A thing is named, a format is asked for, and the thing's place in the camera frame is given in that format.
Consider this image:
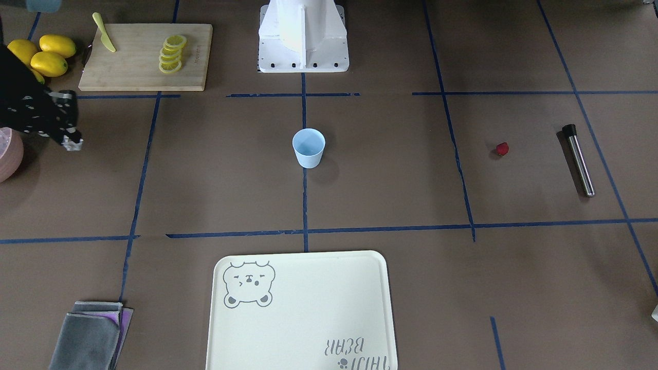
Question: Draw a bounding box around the light blue plastic cup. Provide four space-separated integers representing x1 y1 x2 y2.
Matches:
292 128 326 169

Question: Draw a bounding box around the yellow lemon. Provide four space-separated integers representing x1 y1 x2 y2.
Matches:
7 39 39 66
39 34 77 59
30 68 46 86
30 51 68 77

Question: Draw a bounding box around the lemon slice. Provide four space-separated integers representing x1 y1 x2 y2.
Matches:
158 54 181 65
160 47 182 59
163 34 188 50
158 60 182 75

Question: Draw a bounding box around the cream bear serving tray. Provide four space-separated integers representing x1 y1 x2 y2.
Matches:
205 250 399 369

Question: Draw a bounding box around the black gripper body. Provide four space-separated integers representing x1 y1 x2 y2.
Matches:
1 45 79 138

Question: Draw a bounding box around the yellow plastic knife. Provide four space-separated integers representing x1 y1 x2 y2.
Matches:
92 12 117 52

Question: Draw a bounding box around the red strawberry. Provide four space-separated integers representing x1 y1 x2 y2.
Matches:
495 141 509 157

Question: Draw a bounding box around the pink bowl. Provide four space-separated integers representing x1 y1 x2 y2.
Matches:
1 128 24 182

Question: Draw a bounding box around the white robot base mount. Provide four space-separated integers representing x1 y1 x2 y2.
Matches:
257 1 350 73

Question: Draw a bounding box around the bamboo cutting board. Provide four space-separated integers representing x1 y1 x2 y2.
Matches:
78 23 212 91

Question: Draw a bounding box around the grey purple folded cloth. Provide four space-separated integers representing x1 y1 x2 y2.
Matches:
49 301 134 369

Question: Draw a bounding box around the steel muddler black tip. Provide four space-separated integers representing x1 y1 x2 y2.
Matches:
561 124 595 198

